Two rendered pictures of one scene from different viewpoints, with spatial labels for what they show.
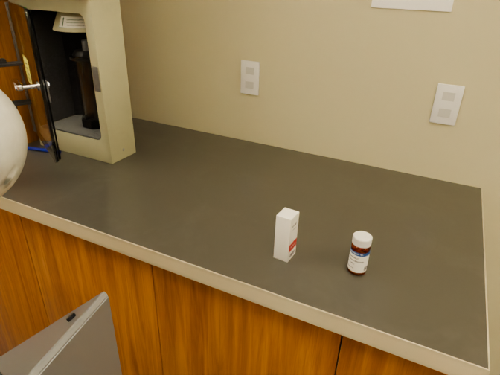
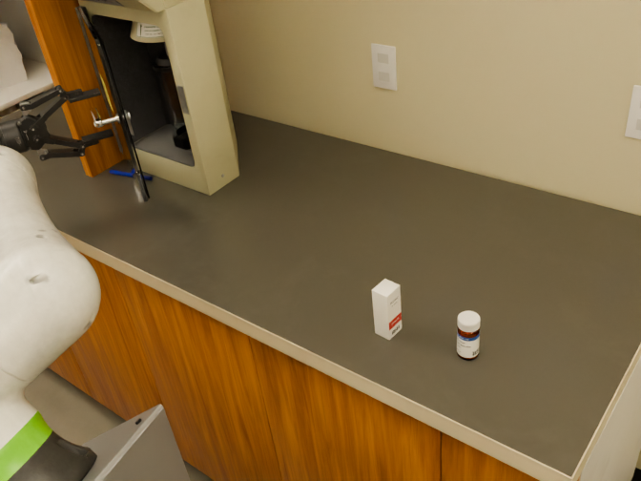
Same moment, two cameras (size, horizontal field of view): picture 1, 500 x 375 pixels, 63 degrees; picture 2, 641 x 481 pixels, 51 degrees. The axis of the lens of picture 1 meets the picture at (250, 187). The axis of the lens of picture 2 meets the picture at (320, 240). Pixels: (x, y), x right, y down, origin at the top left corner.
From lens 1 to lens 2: 0.47 m
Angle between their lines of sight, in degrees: 16
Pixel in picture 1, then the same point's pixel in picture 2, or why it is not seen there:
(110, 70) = (198, 86)
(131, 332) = (237, 397)
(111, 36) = (197, 45)
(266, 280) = (360, 361)
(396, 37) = (572, 20)
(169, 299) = (269, 368)
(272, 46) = (410, 27)
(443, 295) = (561, 390)
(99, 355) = (159, 448)
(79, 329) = (142, 432)
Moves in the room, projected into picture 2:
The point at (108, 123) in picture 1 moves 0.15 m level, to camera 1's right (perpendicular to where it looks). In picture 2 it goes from (200, 149) to (259, 150)
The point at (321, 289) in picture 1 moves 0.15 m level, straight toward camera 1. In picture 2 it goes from (418, 375) to (387, 443)
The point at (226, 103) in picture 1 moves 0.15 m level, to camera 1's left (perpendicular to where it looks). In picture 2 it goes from (357, 97) to (302, 98)
